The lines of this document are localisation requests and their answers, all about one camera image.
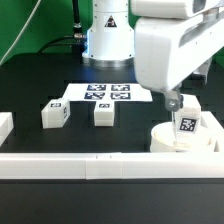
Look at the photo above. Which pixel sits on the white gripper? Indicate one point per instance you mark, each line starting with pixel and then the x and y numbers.
pixel 168 50

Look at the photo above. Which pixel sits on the white round stool seat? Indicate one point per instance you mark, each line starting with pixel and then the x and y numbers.
pixel 164 139

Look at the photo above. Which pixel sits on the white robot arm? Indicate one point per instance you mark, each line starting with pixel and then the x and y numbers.
pixel 111 38

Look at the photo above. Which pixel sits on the white front fence wall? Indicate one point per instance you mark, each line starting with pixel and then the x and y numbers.
pixel 87 166

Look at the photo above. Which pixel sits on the white left fence wall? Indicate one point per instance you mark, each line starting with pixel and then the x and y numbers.
pixel 6 125

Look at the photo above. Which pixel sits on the white marker sheet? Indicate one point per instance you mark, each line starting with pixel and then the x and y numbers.
pixel 106 91

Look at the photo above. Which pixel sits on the white fence wall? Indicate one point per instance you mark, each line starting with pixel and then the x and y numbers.
pixel 87 166
pixel 6 125
pixel 209 121

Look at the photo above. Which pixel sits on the white right fence wall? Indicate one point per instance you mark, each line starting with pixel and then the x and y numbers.
pixel 209 121

